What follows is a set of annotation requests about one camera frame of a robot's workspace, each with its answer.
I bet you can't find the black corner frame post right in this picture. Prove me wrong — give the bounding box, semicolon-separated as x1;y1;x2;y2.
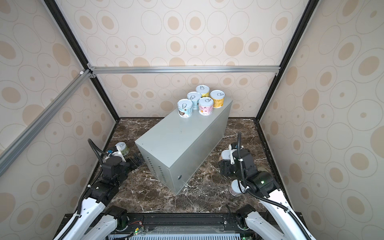
255;0;320;124

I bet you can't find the purple white label can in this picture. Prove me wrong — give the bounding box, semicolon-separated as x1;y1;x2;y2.
229;180;246;197

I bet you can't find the silver horizontal back rail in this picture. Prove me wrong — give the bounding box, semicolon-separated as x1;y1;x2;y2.
90;66;280;74

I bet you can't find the orange white label can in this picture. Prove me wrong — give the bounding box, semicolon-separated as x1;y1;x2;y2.
221;150;232;161

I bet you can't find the green label can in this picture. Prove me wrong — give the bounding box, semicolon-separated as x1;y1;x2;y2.
115;142;130;157

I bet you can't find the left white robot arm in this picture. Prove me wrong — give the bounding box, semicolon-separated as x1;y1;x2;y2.
55;139;144;240

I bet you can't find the black corner frame post left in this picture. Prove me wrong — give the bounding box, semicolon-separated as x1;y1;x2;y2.
43;0;120;123

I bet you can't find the yellow orange label can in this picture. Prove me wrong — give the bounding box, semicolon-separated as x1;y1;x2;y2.
210;90;225;109

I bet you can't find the light blue bear can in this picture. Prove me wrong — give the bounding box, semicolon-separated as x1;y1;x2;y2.
187;92;202;110

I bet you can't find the grey metal cabinet box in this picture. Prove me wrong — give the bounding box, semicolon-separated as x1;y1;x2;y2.
135;98;233;195

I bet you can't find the black corner frame post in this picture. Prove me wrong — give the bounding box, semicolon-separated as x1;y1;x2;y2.
43;0;120;123
255;0;320;124

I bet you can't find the yellow fruit label can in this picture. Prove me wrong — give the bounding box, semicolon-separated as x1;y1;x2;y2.
196;85;210;98

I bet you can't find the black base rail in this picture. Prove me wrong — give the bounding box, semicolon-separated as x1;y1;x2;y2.
53;211;313;240

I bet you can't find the pink label can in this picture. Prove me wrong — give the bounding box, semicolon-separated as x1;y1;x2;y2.
198;97;214;116

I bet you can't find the teal brown label can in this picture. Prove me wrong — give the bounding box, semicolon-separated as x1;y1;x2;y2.
178;99;193;118

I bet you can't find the silver left side rail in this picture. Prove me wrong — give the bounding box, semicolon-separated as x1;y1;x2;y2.
1;69;91;175

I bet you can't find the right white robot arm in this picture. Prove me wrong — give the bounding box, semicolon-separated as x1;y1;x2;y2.
219;132;314;240

